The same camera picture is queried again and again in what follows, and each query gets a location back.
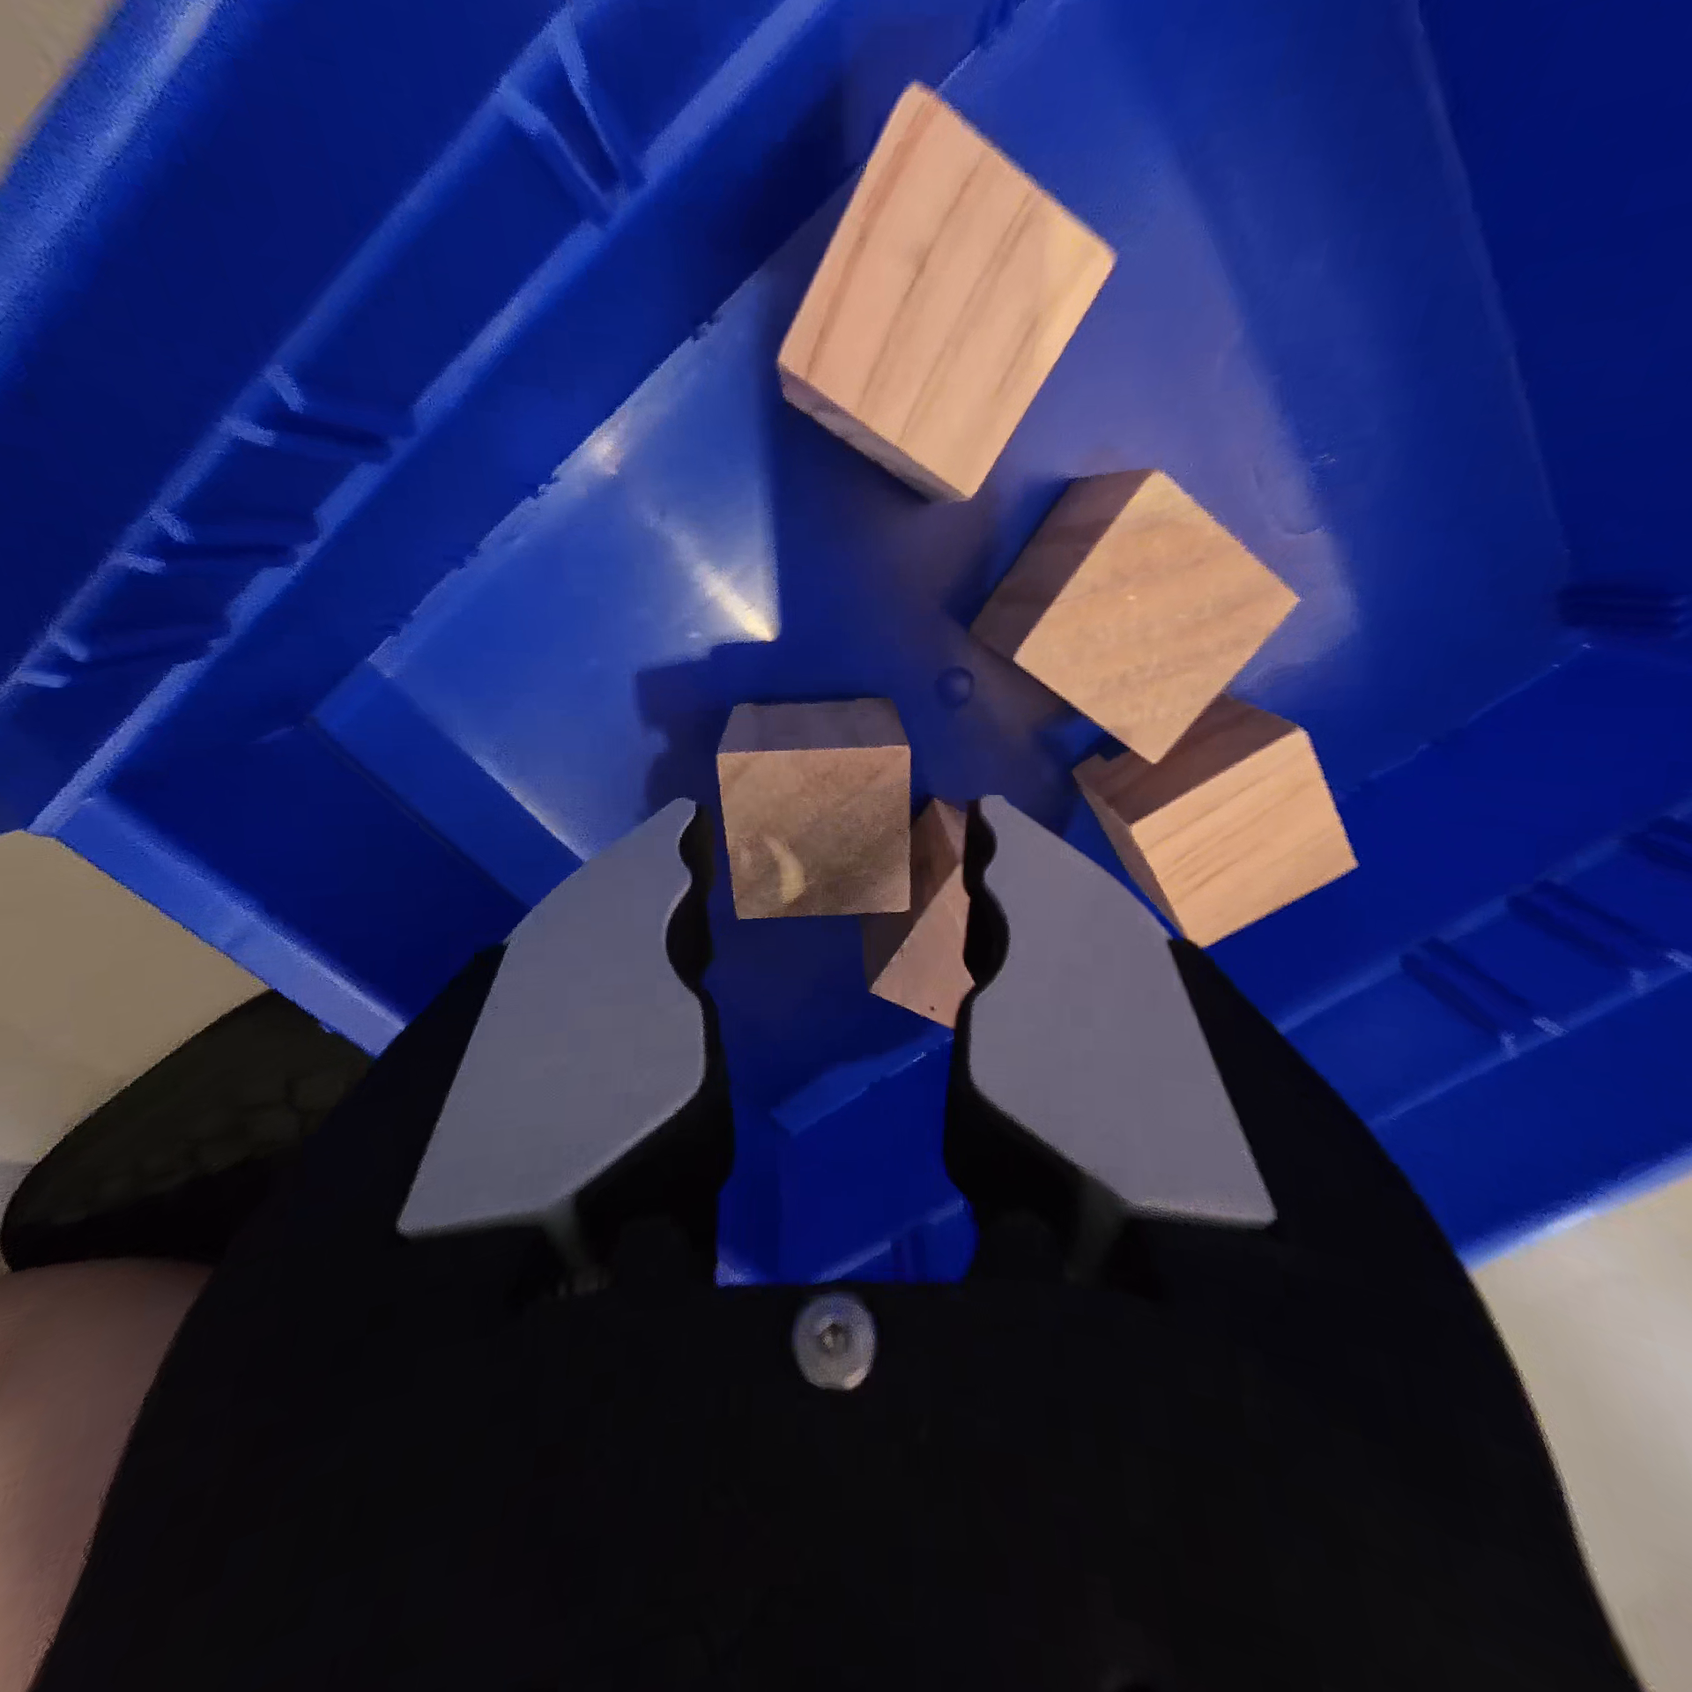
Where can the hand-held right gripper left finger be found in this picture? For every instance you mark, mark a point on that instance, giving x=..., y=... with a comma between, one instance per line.
x=569, y=1059

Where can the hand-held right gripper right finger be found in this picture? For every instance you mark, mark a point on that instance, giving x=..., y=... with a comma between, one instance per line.
x=1096, y=1059

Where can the blue striped wooden cube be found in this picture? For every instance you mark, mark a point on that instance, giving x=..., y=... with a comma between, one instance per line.
x=1137, y=614
x=1224, y=827
x=945, y=291
x=817, y=807
x=919, y=951

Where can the blue plastic bin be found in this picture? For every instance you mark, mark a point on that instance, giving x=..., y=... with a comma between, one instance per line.
x=595, y=595

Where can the black cushion pad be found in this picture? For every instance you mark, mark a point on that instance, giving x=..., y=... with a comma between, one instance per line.
x=173, y=1136

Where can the person's bare leg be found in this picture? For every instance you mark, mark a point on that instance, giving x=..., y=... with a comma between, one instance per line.
x=68, y=1454

